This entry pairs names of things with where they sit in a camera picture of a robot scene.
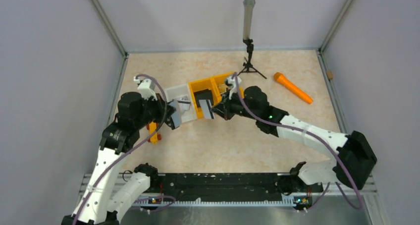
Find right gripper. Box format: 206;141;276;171
210;89;259;121

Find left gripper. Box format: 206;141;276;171
134;92;175;128

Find black striped credit card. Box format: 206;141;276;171
199;100;214;119

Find black leather card holder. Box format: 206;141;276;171
171;108;182;126

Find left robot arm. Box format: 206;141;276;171
61;92;176;225

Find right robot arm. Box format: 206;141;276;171
211;86;377;191

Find white card in bin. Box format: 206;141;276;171
176;96;191;112

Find yellow bin with black cards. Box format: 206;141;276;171
188;77;221;119

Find black cards stack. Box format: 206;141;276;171
194;89;213;108

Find beige striped cards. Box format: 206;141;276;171
217;83;231;95

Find yellow bin with beige cards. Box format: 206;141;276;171
212;71;244;103

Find yellow toy car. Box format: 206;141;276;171
146;121;163;145

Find white plastic bin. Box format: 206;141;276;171
165;84;197;123

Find black mini tripod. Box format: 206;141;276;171
238;39;267;79

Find orange toy microphone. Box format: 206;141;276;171
273;72;313;104

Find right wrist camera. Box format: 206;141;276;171
225;72;242;99

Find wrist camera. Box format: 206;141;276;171
133;76;157;100
225;72;242;99

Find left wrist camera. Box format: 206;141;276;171
133;76;157;100

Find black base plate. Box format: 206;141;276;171
146;173;323;202

